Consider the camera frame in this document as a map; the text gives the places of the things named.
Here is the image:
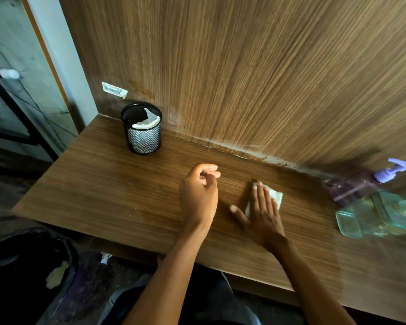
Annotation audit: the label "person's dark trousers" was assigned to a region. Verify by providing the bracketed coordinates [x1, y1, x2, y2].
[98, 264, 262, 325]

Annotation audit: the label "person's left hand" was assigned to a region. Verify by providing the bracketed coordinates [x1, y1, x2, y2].
[179, 163, 221, 229]

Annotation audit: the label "black mesh pen holder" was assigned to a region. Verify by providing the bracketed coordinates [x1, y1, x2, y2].
[121, 102, 162, 155]

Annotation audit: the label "person's left forearm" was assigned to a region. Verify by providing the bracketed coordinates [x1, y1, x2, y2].
[123, 223, 212, 325]

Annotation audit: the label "green clear plastic container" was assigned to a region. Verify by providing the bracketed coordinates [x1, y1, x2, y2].
[335, 190, 406, 239]

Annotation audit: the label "black trash bin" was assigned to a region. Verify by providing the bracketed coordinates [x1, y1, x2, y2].
[0, 227, 80, 325]

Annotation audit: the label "crumpled paper in bin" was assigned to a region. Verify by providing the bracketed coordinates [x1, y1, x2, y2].
[45, 260, 70, 290]

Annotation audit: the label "purple pump dispenser bottle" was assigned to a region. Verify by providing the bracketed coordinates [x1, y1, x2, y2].
[325, 158, 406, 205]

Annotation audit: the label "white barcode sticker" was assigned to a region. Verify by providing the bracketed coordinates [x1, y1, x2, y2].
[102, 82, 128, 99]

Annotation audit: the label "person's right hand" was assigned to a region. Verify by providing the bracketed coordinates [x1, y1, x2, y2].
[230, 181, 286, 251]

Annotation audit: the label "white paper in holder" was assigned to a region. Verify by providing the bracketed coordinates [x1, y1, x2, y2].
[131, 108, 161, 130]

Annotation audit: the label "black metal frame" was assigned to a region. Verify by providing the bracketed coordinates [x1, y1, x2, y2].
[0, 68, 59, 162]

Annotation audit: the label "white tissue paper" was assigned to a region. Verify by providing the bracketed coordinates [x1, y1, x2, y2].
[245, 182, 283, 218]

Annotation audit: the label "person's right forearm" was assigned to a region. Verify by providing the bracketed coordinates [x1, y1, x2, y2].
[267, 235, 356, 325]

